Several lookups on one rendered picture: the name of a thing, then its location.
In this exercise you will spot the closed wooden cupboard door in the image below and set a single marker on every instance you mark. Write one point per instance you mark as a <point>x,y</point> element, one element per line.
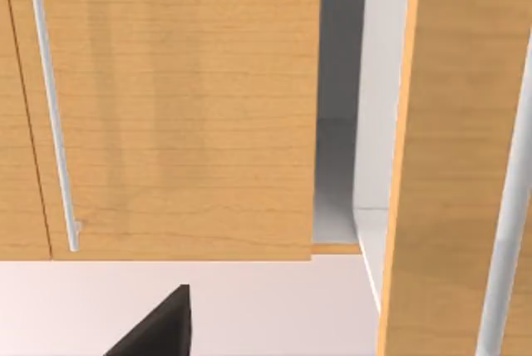
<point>187,115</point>

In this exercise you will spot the open wooden cupboard door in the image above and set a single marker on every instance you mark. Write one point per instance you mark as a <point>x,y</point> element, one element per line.
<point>449,164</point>

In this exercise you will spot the wooden cupboard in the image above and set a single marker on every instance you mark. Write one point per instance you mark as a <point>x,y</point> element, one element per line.
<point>16,144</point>

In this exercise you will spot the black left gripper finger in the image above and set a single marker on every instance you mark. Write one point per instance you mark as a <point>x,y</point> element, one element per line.
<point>166,327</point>

